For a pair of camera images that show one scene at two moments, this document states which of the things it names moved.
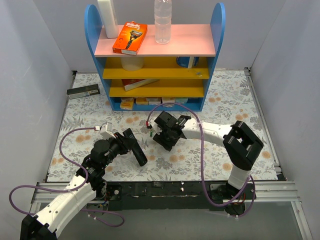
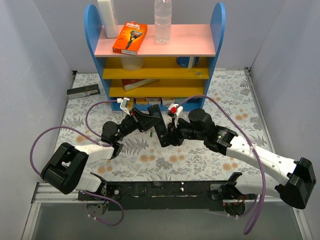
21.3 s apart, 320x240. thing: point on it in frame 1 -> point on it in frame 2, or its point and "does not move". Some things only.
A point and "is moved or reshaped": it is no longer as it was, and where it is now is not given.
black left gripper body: [130, 144] -> [138, 120]
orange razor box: [130, 38] does not move
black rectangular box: [83, 91] does not move
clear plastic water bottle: [163, 21] does not move
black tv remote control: [136, 149] is moved or reshaped
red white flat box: [132, 84] does not move
